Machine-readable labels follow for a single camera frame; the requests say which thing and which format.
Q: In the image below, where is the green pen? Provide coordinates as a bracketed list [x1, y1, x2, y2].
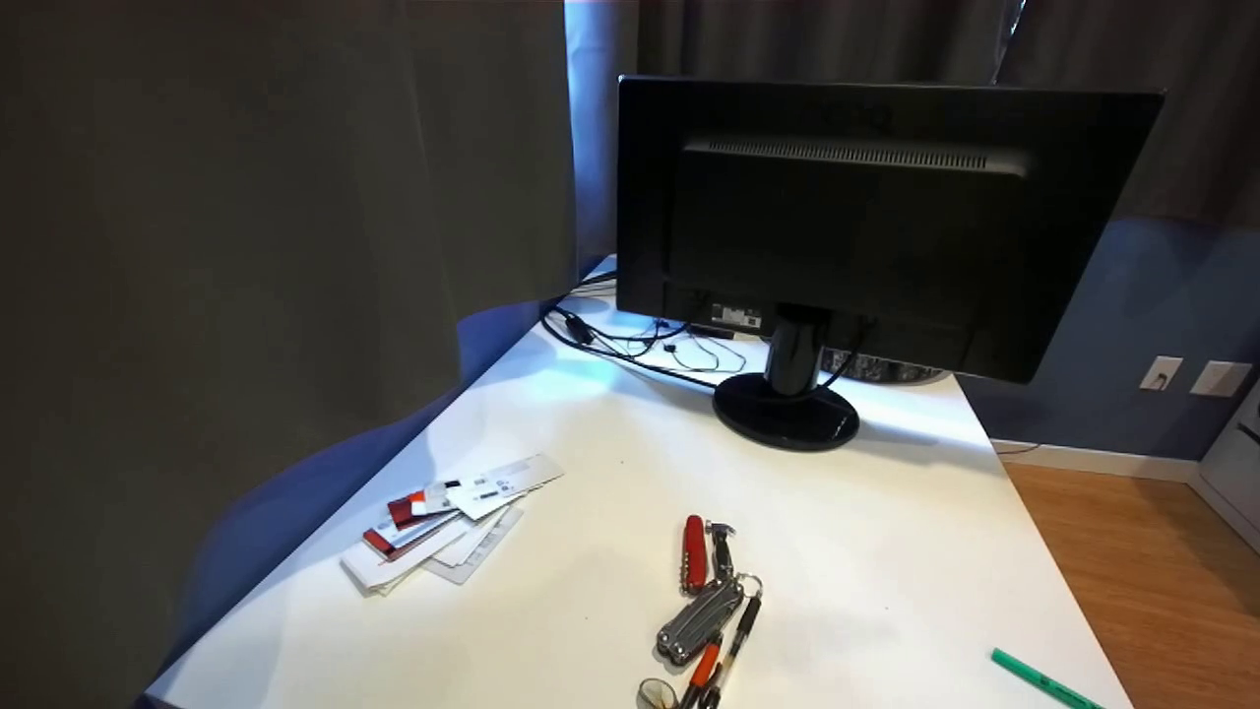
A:
[988, 646, 1112, 709]

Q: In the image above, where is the black monitor with round stand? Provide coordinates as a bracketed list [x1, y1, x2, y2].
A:
[610, 72, 1171, 455]

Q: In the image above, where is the black monitor cable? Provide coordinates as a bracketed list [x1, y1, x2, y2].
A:
[541, 300, 723, 394]

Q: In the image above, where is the red pocket knife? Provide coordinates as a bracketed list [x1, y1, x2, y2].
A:
[679, 513, 711, 598]

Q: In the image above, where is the long white card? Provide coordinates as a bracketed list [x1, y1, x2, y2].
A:
[478, 450, 566, 505]

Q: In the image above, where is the white wall switch plate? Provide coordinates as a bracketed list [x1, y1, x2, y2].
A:
[1188, 355, 1255, 401]

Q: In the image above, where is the white paper card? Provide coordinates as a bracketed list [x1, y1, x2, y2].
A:
[424, 505, 529, 589]

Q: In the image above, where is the white baseboard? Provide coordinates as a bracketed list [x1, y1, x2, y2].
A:
[991, 438, 1206, 484]

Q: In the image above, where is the grey cabinet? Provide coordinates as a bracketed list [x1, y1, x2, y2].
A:
[1192, 387, 1260, 537]

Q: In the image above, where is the thin black cable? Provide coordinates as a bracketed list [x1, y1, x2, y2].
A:
[650, 325, 757, 380]

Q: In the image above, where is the white card black mark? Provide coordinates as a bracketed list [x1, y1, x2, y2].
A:
[441, 475, 513, 529]

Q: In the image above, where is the grey metal tool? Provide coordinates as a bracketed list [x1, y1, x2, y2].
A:
[701, 521, 742, 585]

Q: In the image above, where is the orange black pen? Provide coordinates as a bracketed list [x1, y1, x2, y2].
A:
[668, 632, 730, 709]

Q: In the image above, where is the red white card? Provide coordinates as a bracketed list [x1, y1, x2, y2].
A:
[360, 514, 457, 564]
[381, 484, 457, 537]

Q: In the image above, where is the white wall outlet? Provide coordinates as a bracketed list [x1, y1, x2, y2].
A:
[1138, 350, 1185, 396]

